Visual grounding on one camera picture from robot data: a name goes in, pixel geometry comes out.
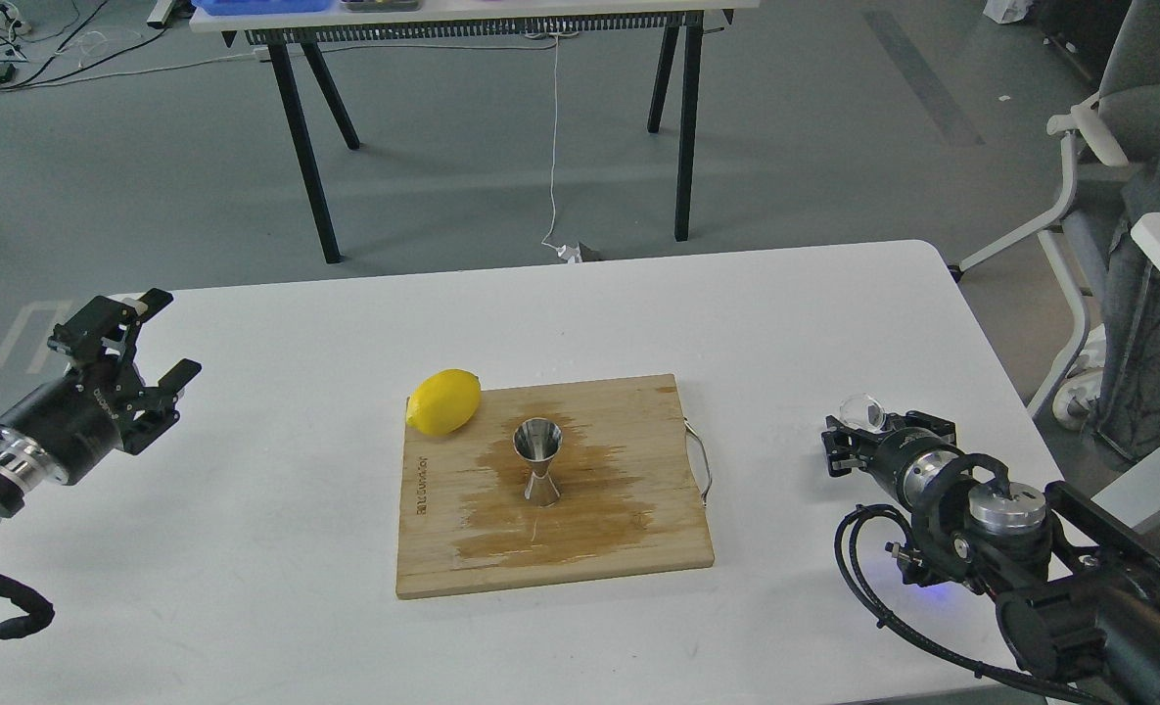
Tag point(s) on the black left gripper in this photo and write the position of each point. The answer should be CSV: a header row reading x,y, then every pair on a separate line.
x,y
65,428

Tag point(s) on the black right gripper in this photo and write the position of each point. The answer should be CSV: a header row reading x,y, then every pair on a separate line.
x,y
904,462

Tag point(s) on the small clear glass cup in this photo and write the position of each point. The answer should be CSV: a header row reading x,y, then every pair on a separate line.
x,y
863,412

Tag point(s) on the steel double jigger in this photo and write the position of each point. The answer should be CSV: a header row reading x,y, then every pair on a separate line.
x,y
537,441

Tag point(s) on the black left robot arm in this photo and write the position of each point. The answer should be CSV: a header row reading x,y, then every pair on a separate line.
x,y
33,612

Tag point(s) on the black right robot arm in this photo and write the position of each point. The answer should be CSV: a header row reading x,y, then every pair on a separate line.
x,y
1077,594

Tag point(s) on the bamboo cutting board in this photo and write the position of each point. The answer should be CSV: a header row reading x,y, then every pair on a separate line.
x,y
629,502

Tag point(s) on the yellow lemon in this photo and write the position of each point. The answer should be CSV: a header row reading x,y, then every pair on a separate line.
x,y
444,402

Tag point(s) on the blue plastic tray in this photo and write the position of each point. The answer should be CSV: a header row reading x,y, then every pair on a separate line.
x,y
238,8

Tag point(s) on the grey white office chair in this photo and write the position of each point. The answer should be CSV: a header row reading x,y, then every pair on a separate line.
x,y
1110,150

